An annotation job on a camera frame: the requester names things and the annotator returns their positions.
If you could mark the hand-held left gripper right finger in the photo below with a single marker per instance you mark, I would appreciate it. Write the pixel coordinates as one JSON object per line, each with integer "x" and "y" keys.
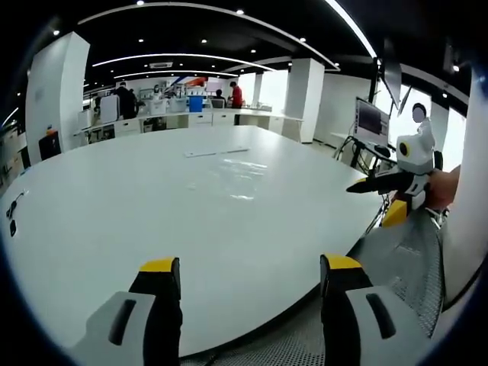
{"x": 358, "y": 324}

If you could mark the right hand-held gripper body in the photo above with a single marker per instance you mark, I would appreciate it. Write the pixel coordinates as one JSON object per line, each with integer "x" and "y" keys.
{"x": 416, "y": 152}

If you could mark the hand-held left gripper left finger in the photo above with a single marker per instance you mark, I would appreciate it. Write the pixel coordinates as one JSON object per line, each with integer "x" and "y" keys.
{"x": 114, "y": 328}

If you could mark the clear food packaging bag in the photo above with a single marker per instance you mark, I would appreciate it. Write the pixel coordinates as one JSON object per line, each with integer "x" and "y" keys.
{"x": 242, "y": 167}

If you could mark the person's right hand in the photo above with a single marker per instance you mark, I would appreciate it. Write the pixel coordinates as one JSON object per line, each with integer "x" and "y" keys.
{"x": 444, "y": 188}

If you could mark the computer monitor on stand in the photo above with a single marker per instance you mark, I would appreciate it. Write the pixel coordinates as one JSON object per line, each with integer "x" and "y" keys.
{"x": 369, "y": 120}

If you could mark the hanging dark screen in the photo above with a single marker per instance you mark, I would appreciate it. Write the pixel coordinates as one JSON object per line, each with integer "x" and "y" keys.
{"x": 392, "y": 76}

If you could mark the white flat strip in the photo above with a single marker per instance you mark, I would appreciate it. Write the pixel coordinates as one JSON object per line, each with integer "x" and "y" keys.
{"x": 213, "y": 152}

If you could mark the black chair orange trim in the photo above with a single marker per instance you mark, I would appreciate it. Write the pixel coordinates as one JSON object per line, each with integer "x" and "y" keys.
{"x": 49, "y": 146}

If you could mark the white counter desk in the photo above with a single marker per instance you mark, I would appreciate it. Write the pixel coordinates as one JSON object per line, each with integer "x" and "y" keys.
{"x": 198, "y": 118}

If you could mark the blue storage bin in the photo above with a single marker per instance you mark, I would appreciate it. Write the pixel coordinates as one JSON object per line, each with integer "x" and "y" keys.
{"x": 195, "y": 103}

